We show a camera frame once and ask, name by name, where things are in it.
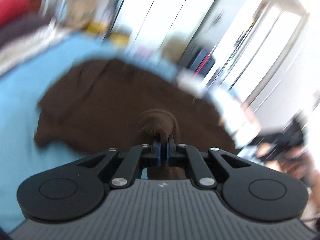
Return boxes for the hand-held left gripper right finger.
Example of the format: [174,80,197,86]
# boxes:
[166,135,252,189]

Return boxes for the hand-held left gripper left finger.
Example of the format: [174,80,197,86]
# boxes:
[75,140,163,189]

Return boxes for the brown hoodie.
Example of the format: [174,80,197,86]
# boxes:
[34,59,240,180]

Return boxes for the person's right hand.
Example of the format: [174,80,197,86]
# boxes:
[265,146,320,188]

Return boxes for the dark suitcase with red stripe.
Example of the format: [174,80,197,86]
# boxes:
[187,47,216,73]

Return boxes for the yellow trash bin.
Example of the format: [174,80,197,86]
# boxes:
[110,32,132,46]

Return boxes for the yellow plastic bag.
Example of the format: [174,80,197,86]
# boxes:
[86,21,113,34]

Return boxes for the blue striped bed sheet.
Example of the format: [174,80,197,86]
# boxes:
[0,31,262,233]

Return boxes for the dark purple-grey sweater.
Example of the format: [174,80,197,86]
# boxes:
[0,12,52,46]

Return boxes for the red sweater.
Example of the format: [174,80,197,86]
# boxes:
[0,0,31,27]

